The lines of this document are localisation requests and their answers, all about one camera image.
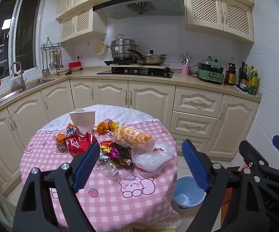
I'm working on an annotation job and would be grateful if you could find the orange white patterned bag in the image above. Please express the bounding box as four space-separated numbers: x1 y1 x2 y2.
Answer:
113 126 156 149

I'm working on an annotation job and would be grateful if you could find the black range hood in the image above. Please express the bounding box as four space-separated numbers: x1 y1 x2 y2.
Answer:
92 0 180 20

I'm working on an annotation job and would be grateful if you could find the frying pan with lid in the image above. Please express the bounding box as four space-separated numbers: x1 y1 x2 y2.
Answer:
127 49 168 66

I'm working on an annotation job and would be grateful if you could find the steel sink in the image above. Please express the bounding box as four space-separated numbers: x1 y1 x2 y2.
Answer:
0 78 55 106

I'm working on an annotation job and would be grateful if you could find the kitchen window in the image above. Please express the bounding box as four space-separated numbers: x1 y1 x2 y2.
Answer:
0 0 43 78

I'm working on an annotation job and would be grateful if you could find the white paper container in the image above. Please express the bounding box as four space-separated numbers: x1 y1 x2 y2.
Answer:
69 109 96 134

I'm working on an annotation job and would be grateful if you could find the green yellow bottle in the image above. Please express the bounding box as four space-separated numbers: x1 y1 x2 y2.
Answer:
248 68 259 95

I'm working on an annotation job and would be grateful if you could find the red snack packet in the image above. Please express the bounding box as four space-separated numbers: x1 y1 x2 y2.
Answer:
65 132 98 156

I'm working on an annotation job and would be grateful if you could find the black gas stove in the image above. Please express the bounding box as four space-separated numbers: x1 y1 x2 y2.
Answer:
96 66 174 78

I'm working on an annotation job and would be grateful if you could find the orange yellow artificial flower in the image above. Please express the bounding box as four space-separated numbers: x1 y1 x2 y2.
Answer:
96 118 119 136

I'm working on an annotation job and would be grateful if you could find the yellow round strainer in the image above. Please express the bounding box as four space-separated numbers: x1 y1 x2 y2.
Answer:
95 40 105 55

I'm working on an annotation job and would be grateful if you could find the dark chocolate wrapper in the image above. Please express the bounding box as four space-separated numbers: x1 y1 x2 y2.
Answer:
114 142 134 167

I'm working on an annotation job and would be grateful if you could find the clear plastic wrapper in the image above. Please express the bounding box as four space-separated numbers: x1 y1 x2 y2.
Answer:
96 158 121 180

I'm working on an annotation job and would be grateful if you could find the blue plastic bin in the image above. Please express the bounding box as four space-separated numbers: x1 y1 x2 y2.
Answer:
173 176 207 208

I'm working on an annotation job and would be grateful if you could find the soy sauce bottle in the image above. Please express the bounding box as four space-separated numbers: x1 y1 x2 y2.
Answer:
225 57 236 85

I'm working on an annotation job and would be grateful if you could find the steel steamer pot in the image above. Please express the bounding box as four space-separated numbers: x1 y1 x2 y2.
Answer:
107 34 140 61

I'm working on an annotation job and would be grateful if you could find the green electric cooker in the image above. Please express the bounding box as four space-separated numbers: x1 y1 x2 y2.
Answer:
196 57 225 84

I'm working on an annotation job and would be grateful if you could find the steel faucet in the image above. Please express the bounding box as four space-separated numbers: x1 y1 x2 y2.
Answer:
10 61 27 91

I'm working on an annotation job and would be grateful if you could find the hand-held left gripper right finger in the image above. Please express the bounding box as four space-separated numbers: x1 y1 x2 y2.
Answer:
181 139 268 232

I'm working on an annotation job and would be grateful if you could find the clear plastic bag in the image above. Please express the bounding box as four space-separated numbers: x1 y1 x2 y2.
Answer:
131 142 174 173

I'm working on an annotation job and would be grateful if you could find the round table pink checked cloth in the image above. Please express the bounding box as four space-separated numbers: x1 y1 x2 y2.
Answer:
19 104 181 230

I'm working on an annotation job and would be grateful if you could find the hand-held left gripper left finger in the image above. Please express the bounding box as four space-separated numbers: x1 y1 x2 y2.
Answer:
13 141 101 232

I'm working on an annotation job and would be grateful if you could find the gold foil candy wrapper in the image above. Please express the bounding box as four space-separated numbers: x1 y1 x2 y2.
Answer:
100 141 113 151

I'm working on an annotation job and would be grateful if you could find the orange snack wrapper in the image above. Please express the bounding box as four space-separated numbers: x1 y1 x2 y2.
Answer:
53 124 80 145

